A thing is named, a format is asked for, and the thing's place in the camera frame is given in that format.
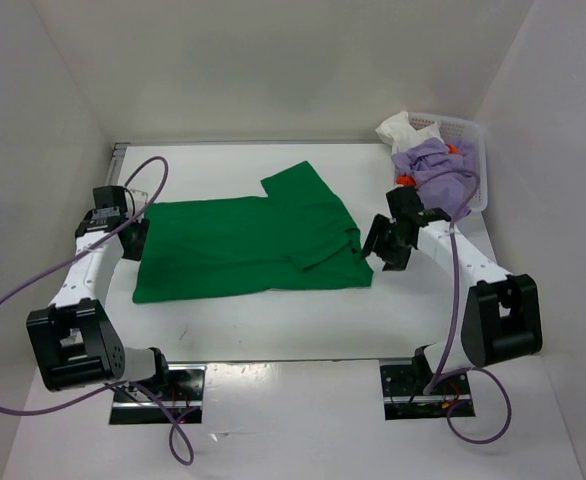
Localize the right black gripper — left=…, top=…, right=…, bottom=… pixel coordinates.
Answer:
left=360, top=213, right=413, bottom=272

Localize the purple t-shirt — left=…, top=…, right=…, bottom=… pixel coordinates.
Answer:
left=417, top=137, right=478, bottom=220

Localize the green t-shirt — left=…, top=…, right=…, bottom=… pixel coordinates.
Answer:
left=132, top=161, right=373, bottom=304

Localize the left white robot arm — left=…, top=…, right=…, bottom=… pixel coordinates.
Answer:
left=26, top=186, right=173, bottom=400

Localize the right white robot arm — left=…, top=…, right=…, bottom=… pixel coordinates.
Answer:
left=362, top=187, right=543, bottom=393

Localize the orange t-shirt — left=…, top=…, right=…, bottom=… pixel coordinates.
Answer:
left=391, top=138, right=464, bottom=187

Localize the white t-shirt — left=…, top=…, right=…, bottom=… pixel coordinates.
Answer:
left=375, top=111, right=443, bottom=154

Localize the white plastic basket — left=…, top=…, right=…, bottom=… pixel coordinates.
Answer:
left=406, top=112, right=488, bottom=212

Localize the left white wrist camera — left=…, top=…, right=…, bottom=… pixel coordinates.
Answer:
left=125, top=188, right=149, bottom=215

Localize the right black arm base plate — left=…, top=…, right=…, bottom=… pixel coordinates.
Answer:
left=379, top=358, right=475, bottom=421

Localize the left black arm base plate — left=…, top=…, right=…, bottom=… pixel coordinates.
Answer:
left=109, top=362, right=206, bottom=425

